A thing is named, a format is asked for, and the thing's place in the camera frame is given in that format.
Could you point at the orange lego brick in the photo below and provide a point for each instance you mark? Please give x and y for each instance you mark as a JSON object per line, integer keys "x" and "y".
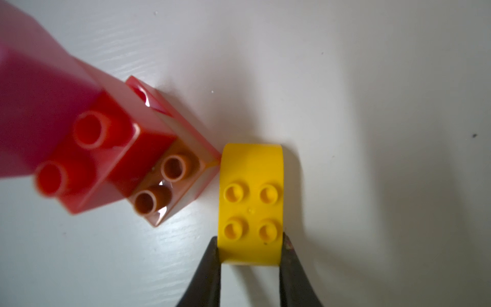
{"x": 175, "y": 181}

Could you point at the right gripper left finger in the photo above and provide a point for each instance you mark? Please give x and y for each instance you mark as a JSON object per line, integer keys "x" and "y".
{"x": 205, "y": 286}

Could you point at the small red lego brick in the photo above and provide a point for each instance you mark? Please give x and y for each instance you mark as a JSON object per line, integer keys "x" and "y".
{"x": 111, "y": 146}

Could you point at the pink lego brick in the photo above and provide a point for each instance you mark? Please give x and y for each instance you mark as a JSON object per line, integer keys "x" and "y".
{"x": 43, "y": 89}

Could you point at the long red lego front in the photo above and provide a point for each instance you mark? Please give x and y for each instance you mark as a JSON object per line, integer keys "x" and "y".
{"x": 171, "y": 117}

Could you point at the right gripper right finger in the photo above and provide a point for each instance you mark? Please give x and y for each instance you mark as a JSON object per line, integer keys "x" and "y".
{"x": 295, "y": 287}

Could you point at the yellow lego brick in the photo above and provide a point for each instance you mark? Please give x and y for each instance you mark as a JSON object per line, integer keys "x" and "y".
{"x": 251, "y": 195}

